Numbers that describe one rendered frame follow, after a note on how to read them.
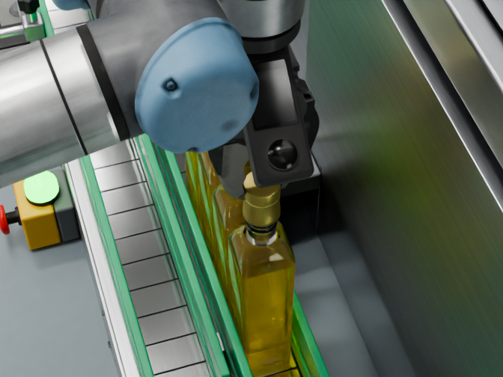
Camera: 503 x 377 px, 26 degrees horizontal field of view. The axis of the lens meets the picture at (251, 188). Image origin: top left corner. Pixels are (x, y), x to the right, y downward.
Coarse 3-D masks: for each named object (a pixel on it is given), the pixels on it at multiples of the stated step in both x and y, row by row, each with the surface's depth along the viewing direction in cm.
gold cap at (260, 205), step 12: (252, 180) 99; (252, 192) 98; (264, 192) 98; (276, 192) 98; (252, 204) 99; (264, 204) 98; (276, 204) 99; (252, 216) 100; (264, 216) 100; (276, 216) 101
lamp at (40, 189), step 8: (40, 176) 140; (48, 176) 140; (24, 184) 140; (32, 184) 139; (40, 184) 139; (48, 184) 139; (56, 184) 140; (32, 192) 139; (40, 192) 139; (48, 192) 139; (56, 192) 141; (32, 200) 140; (40, 200) 140; (48, 200) 140
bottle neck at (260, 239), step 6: (246, 222) 103; (276, 222) 103; (252, 228) 102; (258, 228) 102; (264, 228) 102; (270, 228) 102; (246, 234) 104; (252, 234) 103; (258, 234) 102; (264, 234) 102; (270, 234) 103; (276, 234) 104; (252, 240) 104; (258, 240) 103; (264, 240) 103; (270, 240) 104
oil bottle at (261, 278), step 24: (240, 240) 105; (288, 240) 106; (240, 264) 105; (264, 264) 104; (288, 264) 105; (240, 288) 107; (264, 288) 107; (288, 288) 108; (240, 312) 111; (264, 312) 111; (288, 312) 112; (240, 336) 115; (264, 336) 114; (288, 336) 116; (264, 360) 118
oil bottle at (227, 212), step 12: (216, 192) 109; (216, 204) 110; (228, 204) 108; (240, 204) 107; (216, 216) 111; (228, 216) 108; (240, 216) 107; (216, 228) 113; (228, 228) 108; (216, 240) 115; (216, 252) 117; (216, 264) 120; (228, 276) 115; (228, 288) 117; (228, 300) 118
